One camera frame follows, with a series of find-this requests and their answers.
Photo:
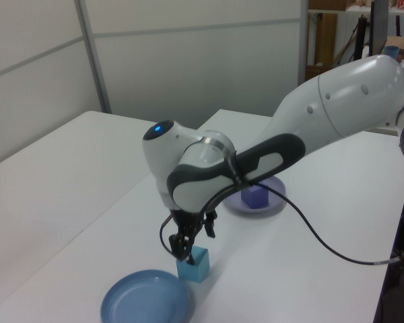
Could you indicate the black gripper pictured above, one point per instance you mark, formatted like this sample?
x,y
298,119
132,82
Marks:
x,y
188,220

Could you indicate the cyan cube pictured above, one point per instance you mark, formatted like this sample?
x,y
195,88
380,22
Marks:
x,y
199,269

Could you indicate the purple cube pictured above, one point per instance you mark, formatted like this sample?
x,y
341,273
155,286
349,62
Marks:
x,y
254,198

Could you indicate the purple plate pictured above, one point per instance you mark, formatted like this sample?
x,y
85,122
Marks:
x,y
276,205

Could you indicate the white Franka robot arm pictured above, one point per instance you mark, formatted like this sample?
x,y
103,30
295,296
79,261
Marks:
x,y
340,94

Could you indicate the blue plate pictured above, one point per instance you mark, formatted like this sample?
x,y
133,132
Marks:
x,y
141,299

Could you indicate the brown cardboard panel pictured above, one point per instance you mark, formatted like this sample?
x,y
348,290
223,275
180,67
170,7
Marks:
x,y
326,38

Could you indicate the black tripod stand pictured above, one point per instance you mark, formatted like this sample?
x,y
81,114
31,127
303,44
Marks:
x,y
361,37

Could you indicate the blue cup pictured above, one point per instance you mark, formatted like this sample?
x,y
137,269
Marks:
x,y
391,54

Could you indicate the white shelf board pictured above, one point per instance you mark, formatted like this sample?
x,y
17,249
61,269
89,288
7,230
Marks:
x,y
343,11

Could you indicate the black monitor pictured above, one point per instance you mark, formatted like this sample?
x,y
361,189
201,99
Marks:
x,y
378,27

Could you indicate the open cardboard box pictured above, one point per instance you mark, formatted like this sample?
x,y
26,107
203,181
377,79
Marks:
x,y
402,42

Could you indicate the grey partition post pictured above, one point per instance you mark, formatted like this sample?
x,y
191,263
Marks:
x,y
304,40
94,57

